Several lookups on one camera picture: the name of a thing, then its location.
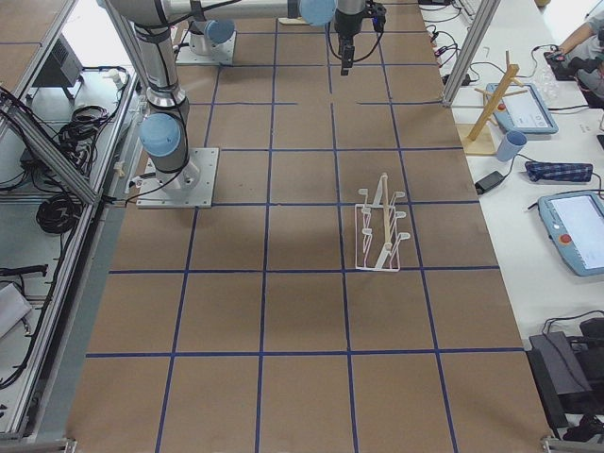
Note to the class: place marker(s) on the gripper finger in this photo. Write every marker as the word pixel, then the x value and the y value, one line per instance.
pixel 346 65

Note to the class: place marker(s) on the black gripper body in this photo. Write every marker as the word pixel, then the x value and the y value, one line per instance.
pixel 348 25

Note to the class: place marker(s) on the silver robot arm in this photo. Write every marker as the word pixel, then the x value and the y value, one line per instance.
pixel 284 109
pixel 208 36

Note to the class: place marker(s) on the blue cup on desk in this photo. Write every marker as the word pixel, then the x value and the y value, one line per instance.
pixel 511 144

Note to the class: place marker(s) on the wooden mug tree stand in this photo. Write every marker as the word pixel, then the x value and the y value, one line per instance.
pixel 476 141

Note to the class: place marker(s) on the blue teach pendant far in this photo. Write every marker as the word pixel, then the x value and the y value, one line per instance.
pixel 523 109

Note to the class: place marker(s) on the blue teach pendant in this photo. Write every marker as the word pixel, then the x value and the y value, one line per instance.
pixel 523 109
pixel 574 223

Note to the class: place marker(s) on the black power adapter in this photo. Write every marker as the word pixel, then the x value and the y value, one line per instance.
pixel 489 182

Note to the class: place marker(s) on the blue plaid pencil case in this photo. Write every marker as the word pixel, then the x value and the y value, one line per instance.
pixel 556 171

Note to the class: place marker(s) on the blue teach pendant near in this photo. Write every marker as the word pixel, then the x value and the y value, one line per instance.
pixel 574 223

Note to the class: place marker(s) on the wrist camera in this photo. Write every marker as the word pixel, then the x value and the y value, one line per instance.
pixel 377 13

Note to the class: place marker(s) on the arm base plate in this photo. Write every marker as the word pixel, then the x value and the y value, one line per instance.
pixel 219 57
pixel 192 188

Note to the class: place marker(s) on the aluminium frame post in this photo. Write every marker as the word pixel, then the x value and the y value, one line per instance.
pixel 474 37

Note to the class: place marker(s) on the white wire cup rack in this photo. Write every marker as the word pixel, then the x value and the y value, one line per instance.
pixel 377 238

